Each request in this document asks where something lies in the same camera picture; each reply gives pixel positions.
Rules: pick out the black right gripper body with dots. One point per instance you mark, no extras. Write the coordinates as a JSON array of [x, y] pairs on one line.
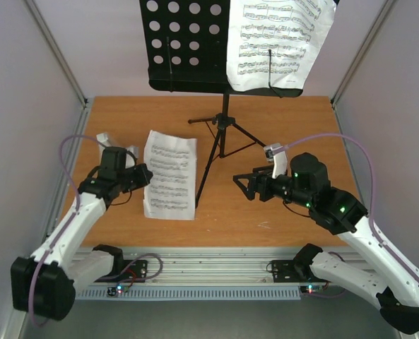
[[262, 185]]

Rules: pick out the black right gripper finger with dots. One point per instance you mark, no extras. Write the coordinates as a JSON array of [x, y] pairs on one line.
[[248, 188], [250, 177]]

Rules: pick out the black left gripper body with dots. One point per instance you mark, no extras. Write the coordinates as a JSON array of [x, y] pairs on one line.
[[131, 183]]

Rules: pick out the white sheet music page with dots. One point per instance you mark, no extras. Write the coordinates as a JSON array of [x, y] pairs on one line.
[[171, 193], [274, 44]]

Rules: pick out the white grey metronome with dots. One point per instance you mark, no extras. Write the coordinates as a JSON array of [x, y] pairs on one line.
[[104, 140]]

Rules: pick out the black tripod music stand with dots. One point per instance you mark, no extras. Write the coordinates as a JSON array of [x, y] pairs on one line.
[[186, 43]]

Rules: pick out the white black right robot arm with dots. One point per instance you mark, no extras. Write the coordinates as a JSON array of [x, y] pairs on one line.
[[392, 288]]

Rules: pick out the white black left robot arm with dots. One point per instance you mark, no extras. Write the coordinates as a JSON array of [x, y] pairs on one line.
[[46, 282]]

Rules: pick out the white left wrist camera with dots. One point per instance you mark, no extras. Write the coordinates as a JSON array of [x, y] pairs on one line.
[[131, 156]]

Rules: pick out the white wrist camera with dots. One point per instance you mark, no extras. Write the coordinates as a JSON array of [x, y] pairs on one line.
[[131, 156], [275, 154]]

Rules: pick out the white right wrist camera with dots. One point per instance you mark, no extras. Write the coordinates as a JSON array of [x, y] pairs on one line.
[[275, 154]]

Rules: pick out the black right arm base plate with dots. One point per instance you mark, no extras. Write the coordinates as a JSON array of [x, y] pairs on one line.
[[288, 271]]

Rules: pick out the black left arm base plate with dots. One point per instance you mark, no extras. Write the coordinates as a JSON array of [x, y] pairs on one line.
[[137, 270]]

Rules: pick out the aluminium front frame rails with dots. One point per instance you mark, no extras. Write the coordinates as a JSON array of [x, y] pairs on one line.
[[206, 265]]

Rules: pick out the grey slotted cable duct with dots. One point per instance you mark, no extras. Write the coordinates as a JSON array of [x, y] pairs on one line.
[[214, 293]]

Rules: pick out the left aluminium corner post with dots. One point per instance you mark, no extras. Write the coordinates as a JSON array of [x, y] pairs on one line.
[[46, 32]]

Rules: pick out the aluminium corner post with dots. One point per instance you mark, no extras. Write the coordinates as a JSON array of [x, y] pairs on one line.
[[370, 37], [46, 32]]

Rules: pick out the right aluminium corner post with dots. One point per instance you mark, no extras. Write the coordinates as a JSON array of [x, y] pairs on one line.
[[370, 37]]

